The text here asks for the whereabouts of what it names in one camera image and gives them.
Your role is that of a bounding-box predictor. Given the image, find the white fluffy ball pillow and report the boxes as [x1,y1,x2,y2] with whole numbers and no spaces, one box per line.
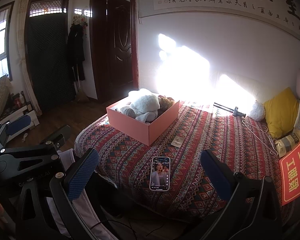
[248,101,266,121]

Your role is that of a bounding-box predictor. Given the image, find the kraft paper bag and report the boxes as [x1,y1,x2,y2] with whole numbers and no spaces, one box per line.
[275,129,300,158]

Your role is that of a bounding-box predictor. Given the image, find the clear plastic sachet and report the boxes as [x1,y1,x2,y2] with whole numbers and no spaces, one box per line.
[171,135,185,148]

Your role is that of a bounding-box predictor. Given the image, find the white knit sock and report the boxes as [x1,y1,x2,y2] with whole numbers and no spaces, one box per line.
[120,105,136,119]

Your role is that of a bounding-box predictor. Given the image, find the smartphone with lit screen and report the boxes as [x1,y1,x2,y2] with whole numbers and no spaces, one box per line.
[149,157,171,192]

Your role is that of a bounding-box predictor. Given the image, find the dark entrance door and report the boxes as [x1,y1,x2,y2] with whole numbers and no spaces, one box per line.
[24,0,75,113]

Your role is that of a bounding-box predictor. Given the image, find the wire clothes hanger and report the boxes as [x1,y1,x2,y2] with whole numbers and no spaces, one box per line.
[241,118,280,157]

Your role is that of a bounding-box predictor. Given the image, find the yellow pillow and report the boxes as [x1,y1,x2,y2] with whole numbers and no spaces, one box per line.
[263,87,299,139]

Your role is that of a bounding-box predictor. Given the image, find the large white plush rabbit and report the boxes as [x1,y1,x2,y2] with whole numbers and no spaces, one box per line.
[128,88,160,123]

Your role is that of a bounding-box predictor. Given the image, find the window with curtain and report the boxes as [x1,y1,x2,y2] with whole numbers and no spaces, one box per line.
[0,2,14,80]

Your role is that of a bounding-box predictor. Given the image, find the dark red door frame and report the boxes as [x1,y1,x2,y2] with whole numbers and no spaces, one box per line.
[89,0,139,102]

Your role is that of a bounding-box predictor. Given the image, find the red banner with characters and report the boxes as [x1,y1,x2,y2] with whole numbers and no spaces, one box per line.
[279,143,300,206]

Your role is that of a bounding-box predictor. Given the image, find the patterned red bed cloth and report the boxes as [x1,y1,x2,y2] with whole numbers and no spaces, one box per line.
[75,102,282,217]

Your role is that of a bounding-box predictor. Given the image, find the black rod tool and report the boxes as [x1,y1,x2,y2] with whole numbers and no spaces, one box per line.
[213,102,246,118]

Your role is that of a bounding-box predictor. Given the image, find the orange cardboard box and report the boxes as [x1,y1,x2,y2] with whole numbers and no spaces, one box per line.
[105,93,180,147]

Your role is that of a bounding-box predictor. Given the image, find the hanging dark coat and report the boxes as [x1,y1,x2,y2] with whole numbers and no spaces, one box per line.
[67,24,85,81]

